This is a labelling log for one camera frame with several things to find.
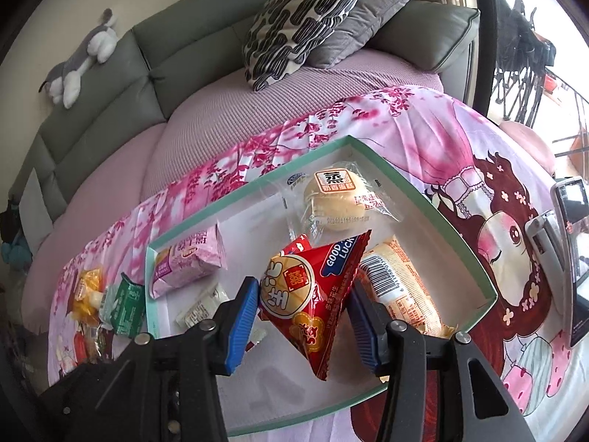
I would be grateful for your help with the red peanut packet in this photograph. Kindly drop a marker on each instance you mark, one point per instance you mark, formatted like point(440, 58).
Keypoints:
point(308, 294)

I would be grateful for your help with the light grey pillow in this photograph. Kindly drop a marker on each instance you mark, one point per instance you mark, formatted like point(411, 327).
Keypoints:
point(34, 212)

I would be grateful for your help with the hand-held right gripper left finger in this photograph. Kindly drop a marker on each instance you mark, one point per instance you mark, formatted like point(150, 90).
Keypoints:
point(241, 327)

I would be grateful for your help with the blue plush toy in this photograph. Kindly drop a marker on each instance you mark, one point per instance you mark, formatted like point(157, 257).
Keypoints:
point(14, 253)

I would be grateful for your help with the pink snack packet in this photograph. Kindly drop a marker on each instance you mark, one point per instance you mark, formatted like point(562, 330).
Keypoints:
point(184, 262)

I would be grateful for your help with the silver phone stand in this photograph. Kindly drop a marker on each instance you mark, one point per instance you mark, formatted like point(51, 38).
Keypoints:
point(545, 244)

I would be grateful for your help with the yellow cake packet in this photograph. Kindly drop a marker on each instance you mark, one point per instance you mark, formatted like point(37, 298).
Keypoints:
point(87, 285)

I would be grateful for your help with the black bag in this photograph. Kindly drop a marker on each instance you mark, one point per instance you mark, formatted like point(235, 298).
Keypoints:
point(9, 218)

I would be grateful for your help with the black white patterned pillow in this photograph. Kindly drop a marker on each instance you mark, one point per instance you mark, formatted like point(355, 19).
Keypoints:
point(299, 23)

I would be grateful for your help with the pink sofa cover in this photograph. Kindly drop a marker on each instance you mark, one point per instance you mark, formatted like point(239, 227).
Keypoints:
point(276, 115)

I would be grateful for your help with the clear steamed bun packet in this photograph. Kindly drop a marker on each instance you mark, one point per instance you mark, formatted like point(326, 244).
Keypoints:
point(333, 198)

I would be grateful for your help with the teal box lid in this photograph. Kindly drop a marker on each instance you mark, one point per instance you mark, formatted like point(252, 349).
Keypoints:
point(257, 225)

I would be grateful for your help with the grey sofa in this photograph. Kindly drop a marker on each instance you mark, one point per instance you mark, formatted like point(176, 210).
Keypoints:
point(193, 46)

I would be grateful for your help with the pink stool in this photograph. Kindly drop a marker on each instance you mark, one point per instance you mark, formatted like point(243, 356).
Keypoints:
point(529, 140)

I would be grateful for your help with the metal balcony railing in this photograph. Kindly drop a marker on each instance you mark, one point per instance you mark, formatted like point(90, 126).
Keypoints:
point(570, 115)

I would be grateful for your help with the printed pink blanket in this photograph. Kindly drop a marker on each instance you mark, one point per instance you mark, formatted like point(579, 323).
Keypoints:
point(460, 147)

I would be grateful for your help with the black smartphone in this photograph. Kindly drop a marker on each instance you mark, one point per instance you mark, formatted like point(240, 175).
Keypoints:
point(575, 248)

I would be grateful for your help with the grey white plush toy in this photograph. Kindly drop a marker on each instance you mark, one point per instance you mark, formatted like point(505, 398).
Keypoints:
point(87, 50)

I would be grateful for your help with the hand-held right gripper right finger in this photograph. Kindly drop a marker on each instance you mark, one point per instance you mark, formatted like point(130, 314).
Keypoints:
point(363, 327)

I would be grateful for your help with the dark window frame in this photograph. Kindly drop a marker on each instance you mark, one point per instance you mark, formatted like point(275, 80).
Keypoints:
point(485, 32)

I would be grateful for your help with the white green snack packet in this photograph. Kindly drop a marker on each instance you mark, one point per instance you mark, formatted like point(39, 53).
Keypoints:
point(202, 306)

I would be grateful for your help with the orange bread packet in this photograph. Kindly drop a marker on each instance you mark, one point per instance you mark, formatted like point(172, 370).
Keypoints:
point(400, 285)

